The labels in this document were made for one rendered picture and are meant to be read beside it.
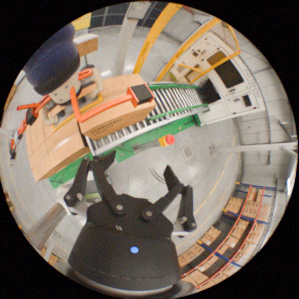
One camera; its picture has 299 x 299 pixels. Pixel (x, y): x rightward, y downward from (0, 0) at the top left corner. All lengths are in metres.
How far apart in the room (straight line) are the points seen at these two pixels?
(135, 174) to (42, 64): 1.65
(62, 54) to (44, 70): 0.07
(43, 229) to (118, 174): 1.38
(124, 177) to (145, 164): 0.47
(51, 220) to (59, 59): 0.69
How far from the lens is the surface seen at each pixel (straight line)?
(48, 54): 0.35
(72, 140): 1.13
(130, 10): 1.39
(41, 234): 0.62
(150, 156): 1.63
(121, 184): 1.61
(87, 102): 0.51
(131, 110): 0.64
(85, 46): 2.22
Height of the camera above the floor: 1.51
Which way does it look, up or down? 70 degrees down
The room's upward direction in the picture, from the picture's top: 86 degrees clockwise
